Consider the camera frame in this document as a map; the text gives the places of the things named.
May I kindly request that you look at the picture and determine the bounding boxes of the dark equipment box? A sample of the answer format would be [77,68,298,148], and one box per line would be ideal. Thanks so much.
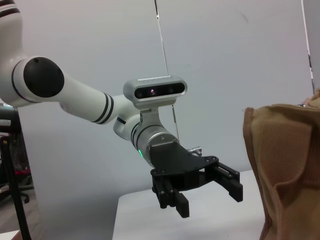
[0,104,21,134]

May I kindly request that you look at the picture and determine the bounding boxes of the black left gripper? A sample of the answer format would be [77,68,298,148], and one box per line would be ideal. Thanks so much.
[148,142,244,219]

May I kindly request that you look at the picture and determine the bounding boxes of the khaki fabric food bag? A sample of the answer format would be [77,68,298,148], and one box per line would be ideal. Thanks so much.
[242,88,320,240]

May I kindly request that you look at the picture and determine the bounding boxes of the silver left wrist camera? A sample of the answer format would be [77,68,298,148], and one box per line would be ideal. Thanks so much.
[122,74,188,128]

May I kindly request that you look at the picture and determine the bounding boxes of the thick black hose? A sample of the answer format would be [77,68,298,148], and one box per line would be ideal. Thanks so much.
[4,138,33,240]

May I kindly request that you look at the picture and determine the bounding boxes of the left gripper cable with plugs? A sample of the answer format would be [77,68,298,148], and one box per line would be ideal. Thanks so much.
[186,146,204,155]

